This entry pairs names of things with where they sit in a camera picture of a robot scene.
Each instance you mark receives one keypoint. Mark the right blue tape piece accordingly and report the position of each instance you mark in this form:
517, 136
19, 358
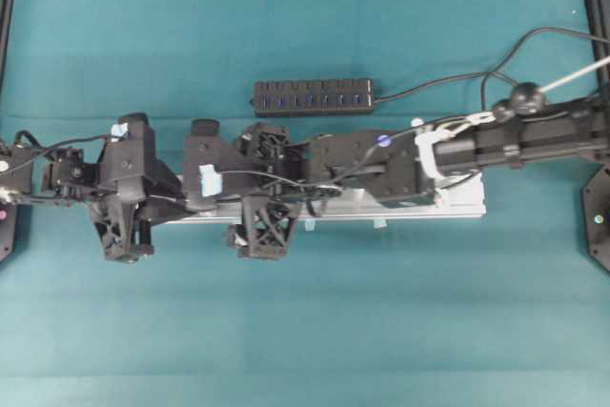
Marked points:
380, 223

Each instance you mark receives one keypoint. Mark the black frame post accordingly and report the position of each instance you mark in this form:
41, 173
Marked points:
6, 9
598, 21

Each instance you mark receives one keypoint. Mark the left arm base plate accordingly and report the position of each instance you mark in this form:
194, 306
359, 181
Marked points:
8, 222

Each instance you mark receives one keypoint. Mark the left black frame post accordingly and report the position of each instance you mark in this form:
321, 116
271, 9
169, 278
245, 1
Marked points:
6, 9

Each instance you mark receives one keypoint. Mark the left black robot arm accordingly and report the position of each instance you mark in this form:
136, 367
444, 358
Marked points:
60, 175

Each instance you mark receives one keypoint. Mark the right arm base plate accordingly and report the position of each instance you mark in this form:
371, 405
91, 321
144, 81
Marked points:
594, 198

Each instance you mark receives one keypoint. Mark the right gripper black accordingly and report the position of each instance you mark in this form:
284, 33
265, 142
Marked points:
253, 169

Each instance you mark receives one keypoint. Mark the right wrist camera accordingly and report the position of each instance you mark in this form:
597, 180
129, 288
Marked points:
201, 127

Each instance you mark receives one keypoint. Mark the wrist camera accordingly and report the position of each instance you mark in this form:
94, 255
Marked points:
201, 127
132, 126

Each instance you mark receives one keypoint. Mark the aluminium extrusion rail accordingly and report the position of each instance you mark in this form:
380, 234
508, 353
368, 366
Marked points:
466, 200

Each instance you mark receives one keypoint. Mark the black USB hub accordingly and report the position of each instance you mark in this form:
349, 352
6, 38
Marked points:
294, 98

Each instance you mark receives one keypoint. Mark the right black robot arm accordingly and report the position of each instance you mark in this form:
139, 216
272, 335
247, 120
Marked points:
410, 165

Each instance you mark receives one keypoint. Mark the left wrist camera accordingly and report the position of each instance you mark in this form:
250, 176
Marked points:
132, 126

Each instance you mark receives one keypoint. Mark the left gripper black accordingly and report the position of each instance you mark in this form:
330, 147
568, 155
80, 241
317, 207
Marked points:
124, 218

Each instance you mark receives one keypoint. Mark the right black frame post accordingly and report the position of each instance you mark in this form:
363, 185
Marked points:
598, 21

